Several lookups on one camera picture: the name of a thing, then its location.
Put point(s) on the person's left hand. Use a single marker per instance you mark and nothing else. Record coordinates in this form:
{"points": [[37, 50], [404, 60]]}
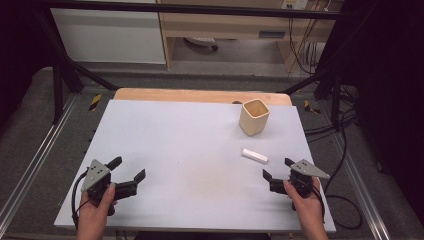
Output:
{"points": [[95, 215]]}

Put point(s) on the office chair base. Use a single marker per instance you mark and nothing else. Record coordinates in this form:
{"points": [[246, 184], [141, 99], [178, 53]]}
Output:
{"points": [[201, 41]]}

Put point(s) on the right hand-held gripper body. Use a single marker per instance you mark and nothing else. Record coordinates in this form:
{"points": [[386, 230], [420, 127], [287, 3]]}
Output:
{"points": [[301, 178]]}

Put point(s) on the aluminium floor rail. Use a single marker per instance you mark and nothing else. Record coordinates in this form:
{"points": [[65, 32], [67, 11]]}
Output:
{"points": [[36, 153], [361, 186]]}

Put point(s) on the white cylindrical stick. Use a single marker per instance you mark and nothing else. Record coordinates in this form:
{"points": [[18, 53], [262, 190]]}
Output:
{"points": [[255, 155]]}

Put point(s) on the person's right hand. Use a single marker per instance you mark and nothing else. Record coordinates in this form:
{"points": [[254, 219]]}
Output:
{"points": [[306, 206]]}

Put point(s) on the white cabinet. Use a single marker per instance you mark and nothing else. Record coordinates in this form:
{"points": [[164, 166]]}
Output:
{"points": [[110, 36]]}

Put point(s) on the dark curtain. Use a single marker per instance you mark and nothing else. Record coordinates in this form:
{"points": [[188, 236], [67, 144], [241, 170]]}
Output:
{"points": [[390, 83], [20, 50]]}

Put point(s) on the beige square cup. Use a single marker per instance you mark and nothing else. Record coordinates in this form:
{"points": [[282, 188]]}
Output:
{"points": [[254, 117]]}

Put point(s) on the black metal stand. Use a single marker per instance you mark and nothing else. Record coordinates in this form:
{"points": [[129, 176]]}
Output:
{"points": [[58, 80], [335, 83]]}

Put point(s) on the wooden desk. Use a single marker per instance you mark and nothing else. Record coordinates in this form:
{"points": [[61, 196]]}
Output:
{"points": [[230, 28]]}

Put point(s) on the wooden table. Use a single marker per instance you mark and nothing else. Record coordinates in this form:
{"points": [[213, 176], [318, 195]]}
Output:
{"points": [[200, 96]]}

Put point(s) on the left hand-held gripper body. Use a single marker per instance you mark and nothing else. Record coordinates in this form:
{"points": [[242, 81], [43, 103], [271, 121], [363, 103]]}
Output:
{"points": [[96, 175]]}

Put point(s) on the white power outlet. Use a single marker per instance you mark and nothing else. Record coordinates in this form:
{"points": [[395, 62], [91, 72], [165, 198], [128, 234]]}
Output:
{"points": [[295, 4]]}

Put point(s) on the black metal crossbar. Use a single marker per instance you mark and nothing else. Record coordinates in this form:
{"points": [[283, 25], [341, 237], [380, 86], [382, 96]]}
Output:
{"points": [[186, 8]]}

